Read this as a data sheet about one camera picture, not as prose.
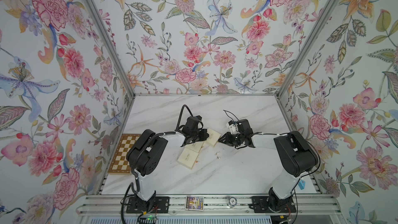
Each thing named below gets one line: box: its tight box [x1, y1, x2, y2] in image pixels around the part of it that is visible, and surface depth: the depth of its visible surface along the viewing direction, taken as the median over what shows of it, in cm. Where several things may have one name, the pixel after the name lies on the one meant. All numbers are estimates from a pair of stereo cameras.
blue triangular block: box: [297, 179, 306, 190], surface depth 80 cm
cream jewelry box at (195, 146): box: [184, 141, 205, 153], surface depth 92 cm
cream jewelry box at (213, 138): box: [205, 128, 222, 148], surface depth 95 cm
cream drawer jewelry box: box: [177, 147, 199, 171], surface depth 88 cm
